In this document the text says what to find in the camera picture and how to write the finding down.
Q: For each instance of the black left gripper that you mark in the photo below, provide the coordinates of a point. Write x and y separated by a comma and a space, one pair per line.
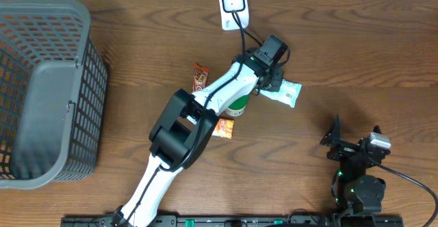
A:
277, 90

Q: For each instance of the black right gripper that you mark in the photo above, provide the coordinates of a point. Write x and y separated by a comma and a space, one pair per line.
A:
335, 135

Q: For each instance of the light green wet wipes pack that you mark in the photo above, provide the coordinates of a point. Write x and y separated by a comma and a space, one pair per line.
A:
287, 94

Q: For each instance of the orange snack packet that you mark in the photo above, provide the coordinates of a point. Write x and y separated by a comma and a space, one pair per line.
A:
224, 129

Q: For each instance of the orange chocolate bar wrapper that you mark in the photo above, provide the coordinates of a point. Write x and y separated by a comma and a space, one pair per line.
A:
200, 77

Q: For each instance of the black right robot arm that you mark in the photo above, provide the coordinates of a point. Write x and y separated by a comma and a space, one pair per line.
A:
355, 191

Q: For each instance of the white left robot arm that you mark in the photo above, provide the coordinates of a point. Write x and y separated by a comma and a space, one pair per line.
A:
185, 126

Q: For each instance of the white barcode scanner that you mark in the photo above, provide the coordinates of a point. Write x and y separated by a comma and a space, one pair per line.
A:
226, 10

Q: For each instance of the green lid jar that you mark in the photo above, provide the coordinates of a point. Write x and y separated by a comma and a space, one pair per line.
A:
237, 107

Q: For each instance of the grey plastic basket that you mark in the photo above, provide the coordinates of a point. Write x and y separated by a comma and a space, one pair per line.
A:
53, 86

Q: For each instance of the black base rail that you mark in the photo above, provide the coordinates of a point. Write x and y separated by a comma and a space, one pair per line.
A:
294, 220

